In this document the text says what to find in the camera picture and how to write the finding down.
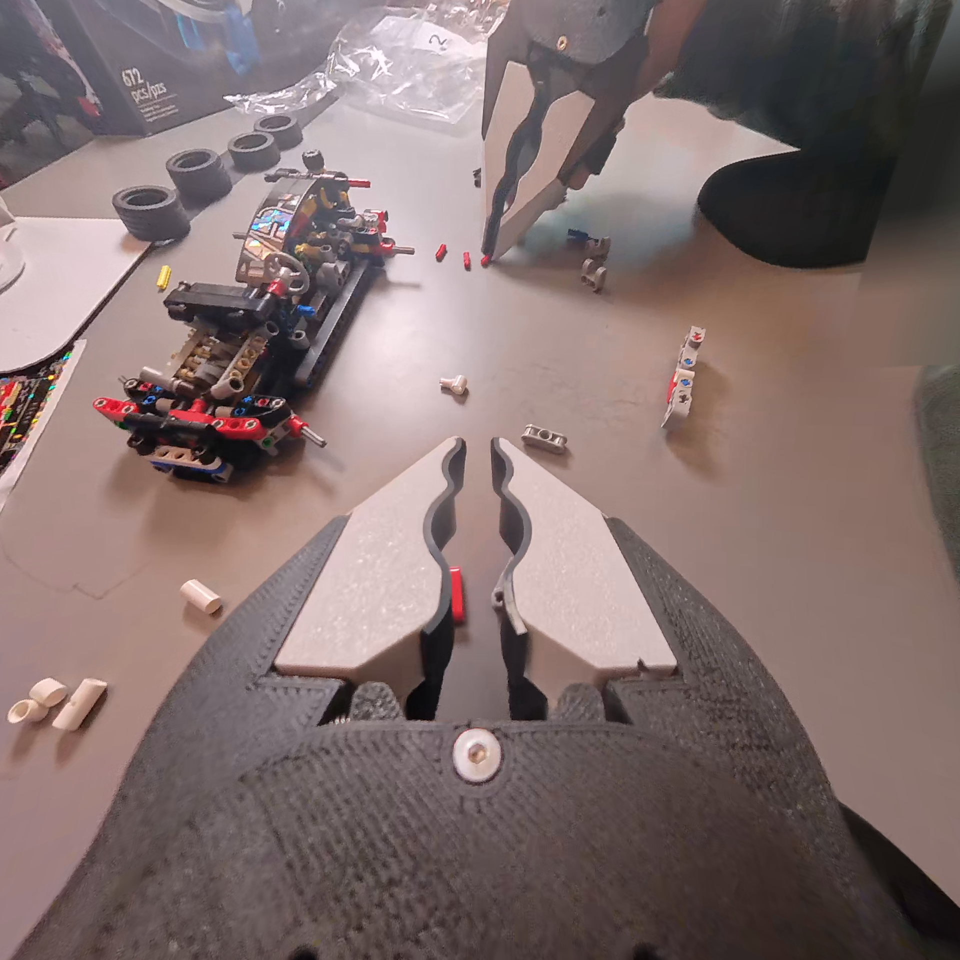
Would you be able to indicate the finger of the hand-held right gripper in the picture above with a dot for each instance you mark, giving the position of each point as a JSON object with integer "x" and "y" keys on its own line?
{"x": 559, "y": 150}
{"x": 499, "y": 135}

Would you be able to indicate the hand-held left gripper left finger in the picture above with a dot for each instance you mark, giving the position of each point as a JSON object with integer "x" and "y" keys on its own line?
{"x": 360, "y": 600}

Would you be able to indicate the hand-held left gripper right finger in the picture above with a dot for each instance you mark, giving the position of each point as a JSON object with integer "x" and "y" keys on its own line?
{"x": 592, "y": 600}

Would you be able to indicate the grey lego liftarm assembly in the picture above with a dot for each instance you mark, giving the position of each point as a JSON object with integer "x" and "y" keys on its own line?
{"x": 682, "y": 375}

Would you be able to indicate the person's right forearm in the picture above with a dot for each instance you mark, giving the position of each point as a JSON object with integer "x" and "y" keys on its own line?
{"x": 750, "y": 75}

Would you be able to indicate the white lego elbow connector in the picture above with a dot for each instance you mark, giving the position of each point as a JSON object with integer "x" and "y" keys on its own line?
{"x": 37, "y": 701}

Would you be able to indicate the small grey lego piece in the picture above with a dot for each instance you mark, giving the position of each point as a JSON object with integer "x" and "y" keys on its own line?
{"x": 510, "y": 609}

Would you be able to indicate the red curved lego piece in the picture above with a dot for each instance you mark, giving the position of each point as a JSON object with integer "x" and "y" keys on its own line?
{"x": 456, "y": 596}

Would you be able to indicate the white lego tube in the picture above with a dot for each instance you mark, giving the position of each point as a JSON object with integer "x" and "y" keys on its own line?
{"x": 79, "y": 703}
{"x": 201, "y": 596}

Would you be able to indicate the light grey lego connector block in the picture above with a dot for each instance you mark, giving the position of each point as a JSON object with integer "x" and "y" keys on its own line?
{"x": 545, "y": 435}

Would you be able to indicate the white lego pin connector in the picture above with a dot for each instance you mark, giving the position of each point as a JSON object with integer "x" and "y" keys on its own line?
{"x": 455, "y": 385}

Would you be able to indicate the lego car chassis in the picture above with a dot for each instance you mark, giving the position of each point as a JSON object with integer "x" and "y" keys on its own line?
{"x": 247, "y": 315}

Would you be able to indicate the lego set box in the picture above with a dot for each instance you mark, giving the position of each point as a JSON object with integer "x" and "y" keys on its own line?
{"x": 142, "y": 82}

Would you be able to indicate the person's right hand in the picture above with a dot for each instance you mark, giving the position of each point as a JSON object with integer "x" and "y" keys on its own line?
{"x": 577, "y": 181}

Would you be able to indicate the empty clear plastic bag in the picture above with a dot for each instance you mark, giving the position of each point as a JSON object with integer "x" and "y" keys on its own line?
{"x": 405, "y": 64}

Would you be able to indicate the black textured chair armrest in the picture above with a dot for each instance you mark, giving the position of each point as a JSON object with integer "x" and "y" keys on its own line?
{"x": 787, "y": 217}

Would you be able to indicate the colourful sticker sheet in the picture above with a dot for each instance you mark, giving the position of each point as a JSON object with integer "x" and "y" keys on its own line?
{"x": 22, "y": 405}

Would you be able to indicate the white rounded flat base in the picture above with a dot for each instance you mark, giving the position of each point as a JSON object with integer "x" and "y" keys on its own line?
{"x": 67, "y": 285}

